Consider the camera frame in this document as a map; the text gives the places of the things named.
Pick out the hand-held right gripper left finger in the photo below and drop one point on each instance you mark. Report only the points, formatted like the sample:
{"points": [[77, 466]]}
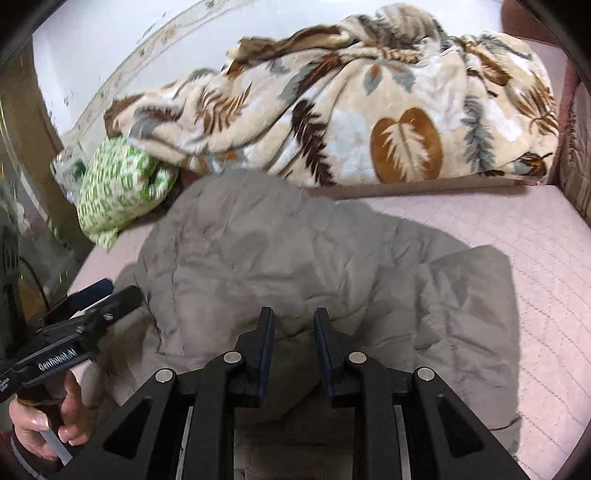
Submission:
{"points": [[267, 350]]}

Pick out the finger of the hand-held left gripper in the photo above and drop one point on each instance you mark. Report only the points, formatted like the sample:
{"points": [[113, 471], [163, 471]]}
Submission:
{"points": [[97, 288], [122, 297]]}

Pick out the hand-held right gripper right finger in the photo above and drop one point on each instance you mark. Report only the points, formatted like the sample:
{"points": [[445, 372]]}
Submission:
{"points": [[323, 355]]}

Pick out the grey padded jacket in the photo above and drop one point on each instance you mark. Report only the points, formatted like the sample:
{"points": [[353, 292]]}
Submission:
{"points": [[277, 240]]}

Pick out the person's left hand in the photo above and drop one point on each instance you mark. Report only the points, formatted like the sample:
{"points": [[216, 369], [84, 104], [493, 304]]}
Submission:
{"points": [[76, 415]]}

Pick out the green checkered pillow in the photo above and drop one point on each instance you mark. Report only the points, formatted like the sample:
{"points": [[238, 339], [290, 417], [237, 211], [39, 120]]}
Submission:
{"points": [[115, 194]]}

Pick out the floral patterned cloth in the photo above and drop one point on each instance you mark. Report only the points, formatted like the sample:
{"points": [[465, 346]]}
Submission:
{"points": [[69, 170]]}

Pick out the wooden door with glass panel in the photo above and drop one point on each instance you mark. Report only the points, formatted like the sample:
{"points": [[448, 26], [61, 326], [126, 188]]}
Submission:
{"points": [[27, 184]]}

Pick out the leaf print fleece blanket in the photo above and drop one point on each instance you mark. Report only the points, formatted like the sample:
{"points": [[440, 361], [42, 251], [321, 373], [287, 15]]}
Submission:
{"points": [[369, 92]]}

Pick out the striped floral sofa cushion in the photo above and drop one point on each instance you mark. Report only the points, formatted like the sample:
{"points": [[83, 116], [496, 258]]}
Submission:
{"points": [[577, 152]]}

